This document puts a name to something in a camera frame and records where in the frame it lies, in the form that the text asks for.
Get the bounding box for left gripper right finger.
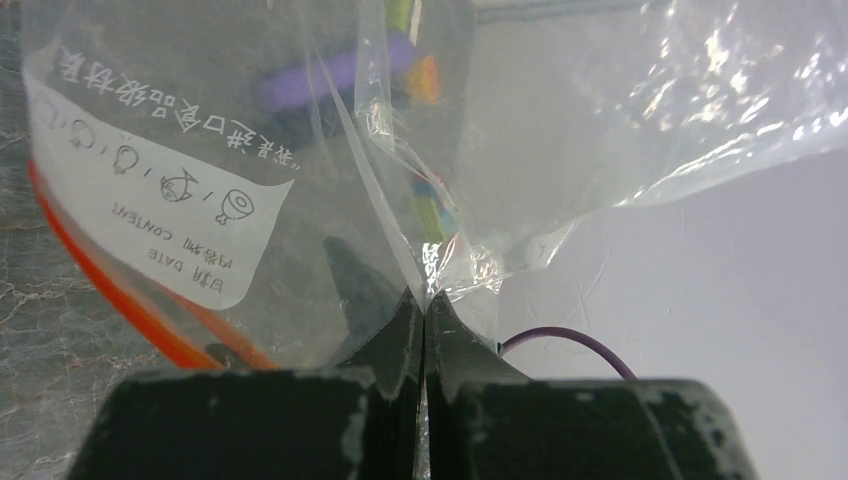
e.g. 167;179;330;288
424;291;530;479

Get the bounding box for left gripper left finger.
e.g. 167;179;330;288
332;290;423;479

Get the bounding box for clear orange zip top bag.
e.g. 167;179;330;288
19;1;847;368

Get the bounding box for multicolour brick stack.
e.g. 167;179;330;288
412;176;456;242

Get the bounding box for orange yellow round toy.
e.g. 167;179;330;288
405;55;441;104

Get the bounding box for purple flashlight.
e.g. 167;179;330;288
253;33;421;113

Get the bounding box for green white toy bricks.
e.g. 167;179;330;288
384;0;423;46

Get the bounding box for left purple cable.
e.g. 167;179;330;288
498;326;639;382

